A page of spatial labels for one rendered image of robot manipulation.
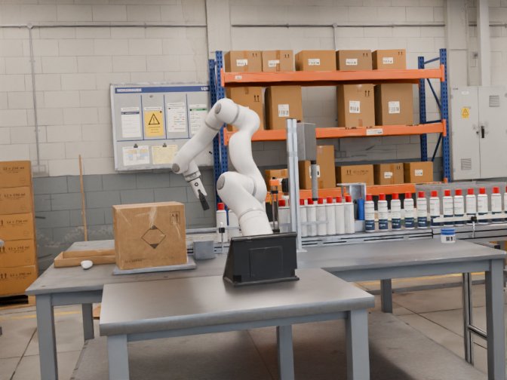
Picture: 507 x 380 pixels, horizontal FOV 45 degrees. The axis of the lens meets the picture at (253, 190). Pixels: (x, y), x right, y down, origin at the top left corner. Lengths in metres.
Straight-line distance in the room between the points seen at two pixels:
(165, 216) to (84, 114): 4.92
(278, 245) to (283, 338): 0.51
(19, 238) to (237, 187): 3.89
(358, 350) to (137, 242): 1.11
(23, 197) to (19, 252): 0.52
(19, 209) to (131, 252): 3.50
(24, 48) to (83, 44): 0.66
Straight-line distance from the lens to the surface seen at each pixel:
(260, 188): 2.67
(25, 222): 6.19
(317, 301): 2.07
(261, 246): 2.35
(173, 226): 2.78
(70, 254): 3.38
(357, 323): 2.16
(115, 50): 7.69
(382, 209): 3.39
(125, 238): 2.75
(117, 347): 2.02
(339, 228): 3.33
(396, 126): 7.45
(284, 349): 2.74
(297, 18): 8.10
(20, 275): 6.25
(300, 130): 3.10
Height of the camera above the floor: 1.31
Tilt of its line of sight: 3 degrees down
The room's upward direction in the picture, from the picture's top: 3 degrees counter-clockwise
